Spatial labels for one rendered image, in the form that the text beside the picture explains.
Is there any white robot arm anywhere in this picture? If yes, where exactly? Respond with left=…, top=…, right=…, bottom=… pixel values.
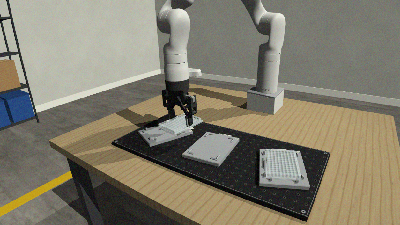
left=157, top=0, right=285, bottom=94

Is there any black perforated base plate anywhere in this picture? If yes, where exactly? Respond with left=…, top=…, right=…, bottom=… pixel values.
left=112, top=114, right=330, bottom=222

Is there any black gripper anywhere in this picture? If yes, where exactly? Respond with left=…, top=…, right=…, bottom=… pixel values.
left=162, top=79, right=197, bottom=127

